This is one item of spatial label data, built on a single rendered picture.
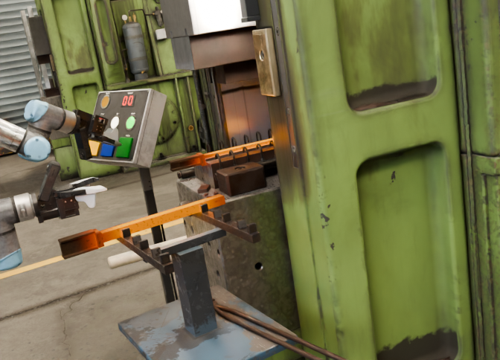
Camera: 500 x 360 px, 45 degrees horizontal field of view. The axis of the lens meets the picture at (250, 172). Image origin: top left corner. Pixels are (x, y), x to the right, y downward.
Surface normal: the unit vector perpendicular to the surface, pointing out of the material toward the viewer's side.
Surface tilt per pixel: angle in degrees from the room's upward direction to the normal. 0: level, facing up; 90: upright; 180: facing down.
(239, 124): 90
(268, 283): 90
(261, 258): 90
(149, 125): 90
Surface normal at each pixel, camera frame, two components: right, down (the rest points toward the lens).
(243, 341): -0.15, -0.96
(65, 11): 0.36, 0.15
